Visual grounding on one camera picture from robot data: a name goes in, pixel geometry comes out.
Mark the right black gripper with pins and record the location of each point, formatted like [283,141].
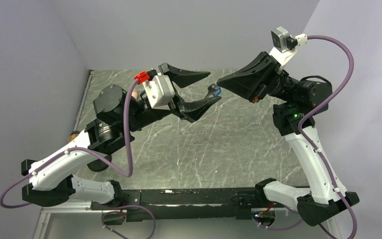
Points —
[254,81]

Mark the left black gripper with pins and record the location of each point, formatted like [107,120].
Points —
[193,110]

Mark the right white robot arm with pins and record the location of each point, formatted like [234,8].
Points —
[326,196]

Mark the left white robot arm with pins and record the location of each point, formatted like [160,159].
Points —
[52,180]

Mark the pink microphone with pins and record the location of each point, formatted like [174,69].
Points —
[135,95]

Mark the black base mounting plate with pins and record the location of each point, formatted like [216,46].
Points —
[165,204]

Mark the round gold black disc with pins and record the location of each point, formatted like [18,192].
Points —
[73,135]

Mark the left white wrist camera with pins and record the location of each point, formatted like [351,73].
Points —
[158,87]

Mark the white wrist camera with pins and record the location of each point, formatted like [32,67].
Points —
[158,87]
[285,45]

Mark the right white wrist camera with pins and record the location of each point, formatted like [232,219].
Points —
[285,45]

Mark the aluminium frame rail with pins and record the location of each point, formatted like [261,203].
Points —
[63,220]

